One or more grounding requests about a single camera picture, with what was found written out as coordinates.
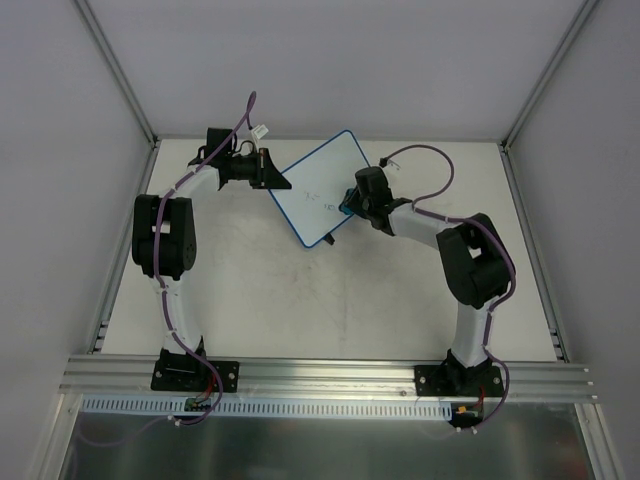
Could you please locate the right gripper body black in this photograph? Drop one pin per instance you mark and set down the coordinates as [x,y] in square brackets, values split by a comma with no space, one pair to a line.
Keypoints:
[357,201]

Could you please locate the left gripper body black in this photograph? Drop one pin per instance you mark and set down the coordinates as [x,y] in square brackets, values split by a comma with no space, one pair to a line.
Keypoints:
[263,168]

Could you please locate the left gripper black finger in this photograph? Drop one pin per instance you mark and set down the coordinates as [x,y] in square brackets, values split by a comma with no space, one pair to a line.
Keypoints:
[267,161]
[276,181]

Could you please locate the blue whiteboard eraser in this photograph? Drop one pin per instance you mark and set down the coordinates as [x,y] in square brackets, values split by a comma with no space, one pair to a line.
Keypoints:
[345,205]

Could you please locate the blue framed whiteboard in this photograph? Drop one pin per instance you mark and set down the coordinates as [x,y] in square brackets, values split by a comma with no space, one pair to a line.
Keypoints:
[319,181]

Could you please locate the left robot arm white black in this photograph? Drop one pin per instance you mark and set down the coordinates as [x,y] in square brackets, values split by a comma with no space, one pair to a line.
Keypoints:
[164,240]

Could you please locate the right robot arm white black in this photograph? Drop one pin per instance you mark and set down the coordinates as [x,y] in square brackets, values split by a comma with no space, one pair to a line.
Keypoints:
[478,270]

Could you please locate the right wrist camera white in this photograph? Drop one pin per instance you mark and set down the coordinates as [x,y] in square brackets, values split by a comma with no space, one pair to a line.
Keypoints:
[387,162]

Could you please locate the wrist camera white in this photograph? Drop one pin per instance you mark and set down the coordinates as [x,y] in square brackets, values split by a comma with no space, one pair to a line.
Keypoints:
[258,132]
[387,162]

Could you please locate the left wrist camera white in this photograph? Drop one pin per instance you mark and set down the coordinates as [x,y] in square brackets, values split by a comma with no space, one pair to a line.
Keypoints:
[258,132]

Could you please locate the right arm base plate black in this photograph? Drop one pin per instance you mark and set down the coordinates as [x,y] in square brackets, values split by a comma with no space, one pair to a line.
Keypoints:
[448,381]

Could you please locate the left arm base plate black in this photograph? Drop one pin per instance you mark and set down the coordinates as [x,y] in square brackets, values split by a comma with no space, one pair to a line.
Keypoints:
[183,373]

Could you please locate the left aluminium frame post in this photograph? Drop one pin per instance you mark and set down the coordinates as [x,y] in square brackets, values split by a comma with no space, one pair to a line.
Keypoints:
[109,57]

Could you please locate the aluminium frame post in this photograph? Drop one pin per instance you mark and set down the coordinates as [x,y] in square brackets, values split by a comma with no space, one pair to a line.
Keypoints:
[571,34]
[109,57]

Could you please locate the aluminium mounting rail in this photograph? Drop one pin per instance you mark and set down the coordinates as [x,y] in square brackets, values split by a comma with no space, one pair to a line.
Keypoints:
[538,382]

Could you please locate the white slotted cable duct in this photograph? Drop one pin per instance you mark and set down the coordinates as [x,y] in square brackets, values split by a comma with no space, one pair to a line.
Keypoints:
[268,407]

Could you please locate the right aluminium frame post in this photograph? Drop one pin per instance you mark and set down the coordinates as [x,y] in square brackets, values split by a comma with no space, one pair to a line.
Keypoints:
[571,34]

